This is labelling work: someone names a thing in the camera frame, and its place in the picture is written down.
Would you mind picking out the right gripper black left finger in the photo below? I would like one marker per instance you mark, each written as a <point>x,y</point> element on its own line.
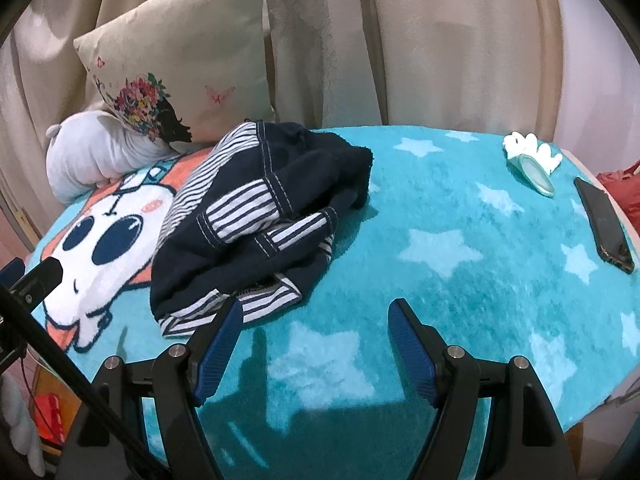
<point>139,421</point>

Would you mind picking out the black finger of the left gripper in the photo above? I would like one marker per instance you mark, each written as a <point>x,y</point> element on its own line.
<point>34,286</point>

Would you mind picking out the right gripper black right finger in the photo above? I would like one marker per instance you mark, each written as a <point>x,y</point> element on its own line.
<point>523,440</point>

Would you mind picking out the navy striped pants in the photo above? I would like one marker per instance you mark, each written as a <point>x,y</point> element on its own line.
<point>255,221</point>

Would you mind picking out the grey plush pillow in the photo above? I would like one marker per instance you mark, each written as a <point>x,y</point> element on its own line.
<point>91,149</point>

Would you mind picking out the black smartphone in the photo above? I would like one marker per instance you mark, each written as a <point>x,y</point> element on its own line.
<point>608,233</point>

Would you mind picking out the teal cartoon blanket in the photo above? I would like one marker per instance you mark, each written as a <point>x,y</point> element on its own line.
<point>314,389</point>

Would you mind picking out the beige floral cushion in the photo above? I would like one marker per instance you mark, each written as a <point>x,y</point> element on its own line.
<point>182,71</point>

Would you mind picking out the red bag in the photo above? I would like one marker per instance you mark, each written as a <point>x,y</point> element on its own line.
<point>624,187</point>

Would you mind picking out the white green plush toy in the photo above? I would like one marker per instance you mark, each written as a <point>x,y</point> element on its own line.
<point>535,160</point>

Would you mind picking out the beige curtain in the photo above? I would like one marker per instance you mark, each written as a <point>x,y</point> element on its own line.
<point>478,65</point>

